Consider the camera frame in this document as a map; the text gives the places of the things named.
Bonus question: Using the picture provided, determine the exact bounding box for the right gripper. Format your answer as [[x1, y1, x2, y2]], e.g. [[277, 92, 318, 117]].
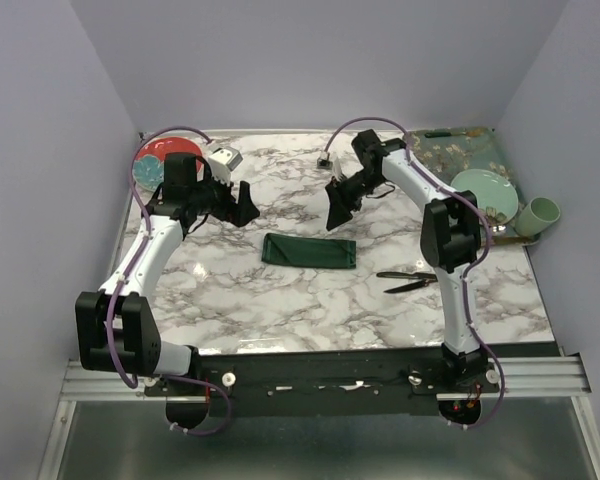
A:
[[325, 169, 387, 231]]

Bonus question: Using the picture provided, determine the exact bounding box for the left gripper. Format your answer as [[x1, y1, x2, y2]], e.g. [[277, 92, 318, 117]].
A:
[[189, 164, 260, 227]]

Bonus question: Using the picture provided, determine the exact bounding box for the dark green cloth napkin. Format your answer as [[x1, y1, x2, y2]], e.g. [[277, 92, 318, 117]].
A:
[[261, 233, 357, 270]]

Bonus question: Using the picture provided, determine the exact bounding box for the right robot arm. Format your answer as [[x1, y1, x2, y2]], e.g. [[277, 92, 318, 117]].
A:
[[325, 129, 488, 392]]

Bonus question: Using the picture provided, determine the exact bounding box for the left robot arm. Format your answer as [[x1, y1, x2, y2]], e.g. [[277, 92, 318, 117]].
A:
[[75, 147, 260, 395]]

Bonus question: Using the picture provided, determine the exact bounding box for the red plate with blue flower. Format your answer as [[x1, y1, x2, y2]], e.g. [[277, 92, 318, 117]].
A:
[[132, 136, 202, 192]]

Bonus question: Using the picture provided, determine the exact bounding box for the floral teal serving tray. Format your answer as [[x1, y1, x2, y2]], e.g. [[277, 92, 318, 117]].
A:
[[404, 127, 541, 246]]

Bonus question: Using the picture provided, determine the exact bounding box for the light green plate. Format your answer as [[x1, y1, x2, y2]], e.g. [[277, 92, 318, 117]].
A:
[[451, 169, 519, 225]]

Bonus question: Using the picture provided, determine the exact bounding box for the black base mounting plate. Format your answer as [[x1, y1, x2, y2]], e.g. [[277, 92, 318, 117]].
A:
[[145, 347, 499, 417]]

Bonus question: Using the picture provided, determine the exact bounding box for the light green cup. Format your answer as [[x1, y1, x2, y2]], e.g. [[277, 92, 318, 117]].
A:
[[514, 197, 561, 237]]

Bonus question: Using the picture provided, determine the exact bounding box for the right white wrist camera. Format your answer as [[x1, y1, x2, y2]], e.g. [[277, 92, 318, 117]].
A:
[[316, 153, 345, 181]]

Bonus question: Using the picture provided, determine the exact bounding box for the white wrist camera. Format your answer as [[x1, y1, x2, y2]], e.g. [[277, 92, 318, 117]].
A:
[[316, 153, 345, 181], [207, 147, 243, 185]]

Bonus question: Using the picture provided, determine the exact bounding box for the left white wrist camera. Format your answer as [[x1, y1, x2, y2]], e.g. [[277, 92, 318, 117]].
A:
[[207, 147, 243, 185]]

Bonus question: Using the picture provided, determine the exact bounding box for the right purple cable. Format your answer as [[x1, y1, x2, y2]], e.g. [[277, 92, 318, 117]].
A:
[[322, 116, 507, 431]]

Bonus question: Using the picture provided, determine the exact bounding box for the purple cable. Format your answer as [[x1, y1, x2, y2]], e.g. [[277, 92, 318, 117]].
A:
[[322, 116, 507, 431], [105, 124, 232, 437]]

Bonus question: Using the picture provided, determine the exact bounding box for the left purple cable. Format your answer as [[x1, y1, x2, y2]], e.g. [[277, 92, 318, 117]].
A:
[[105, 124, 232, 437]]

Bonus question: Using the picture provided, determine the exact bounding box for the aluminium frame rail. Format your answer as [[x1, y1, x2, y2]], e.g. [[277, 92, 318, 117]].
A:
[[61, 355, 591, 401]]

